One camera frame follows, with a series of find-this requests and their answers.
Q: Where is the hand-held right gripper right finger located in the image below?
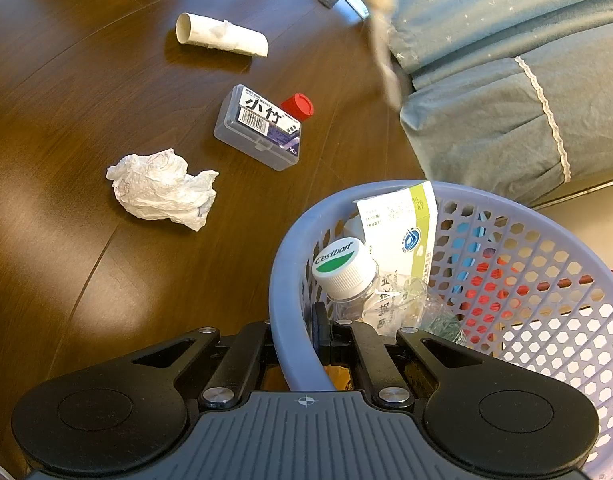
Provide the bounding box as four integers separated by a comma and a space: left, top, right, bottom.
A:
311, 301, 490, 408

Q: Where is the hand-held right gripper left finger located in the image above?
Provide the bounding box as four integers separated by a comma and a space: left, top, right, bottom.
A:
131, 321, 280, 411

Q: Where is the blue plastic mesh basket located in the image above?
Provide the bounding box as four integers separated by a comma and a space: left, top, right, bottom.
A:
269, 180, 613, 480

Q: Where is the orange snack packet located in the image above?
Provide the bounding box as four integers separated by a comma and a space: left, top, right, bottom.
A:
327, 366, 355, 391

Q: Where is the clear plastic bottle white cap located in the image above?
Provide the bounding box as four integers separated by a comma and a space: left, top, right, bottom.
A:
311, 237, 467, 346

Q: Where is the white and green carton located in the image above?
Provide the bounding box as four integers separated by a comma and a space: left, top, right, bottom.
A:
357, 181, 439, 283

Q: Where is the white tissue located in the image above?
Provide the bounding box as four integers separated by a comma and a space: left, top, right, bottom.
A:
105, 148, 220, 232

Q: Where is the clear plastic box with label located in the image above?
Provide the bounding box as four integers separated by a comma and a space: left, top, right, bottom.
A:
214, 84, 303, 171

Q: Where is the red bottle cap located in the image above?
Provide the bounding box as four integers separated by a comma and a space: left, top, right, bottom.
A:
280, 92, 315, 122

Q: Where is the cardboard tube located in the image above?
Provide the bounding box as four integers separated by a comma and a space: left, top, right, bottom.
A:
175, 11, 270, 58

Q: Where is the blue dustpan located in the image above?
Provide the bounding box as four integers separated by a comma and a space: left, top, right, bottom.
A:
449, 215, 497, 301

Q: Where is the blue lace-trimmed bed skirt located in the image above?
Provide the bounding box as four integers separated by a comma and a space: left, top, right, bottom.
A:
401, 52, 613, 208

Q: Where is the blue star-print bedspread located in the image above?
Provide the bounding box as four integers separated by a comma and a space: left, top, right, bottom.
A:
387, 0, 613, 91

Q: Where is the red long-handled brush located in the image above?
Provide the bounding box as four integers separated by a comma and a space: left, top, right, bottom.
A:
467, 255, 613, 321

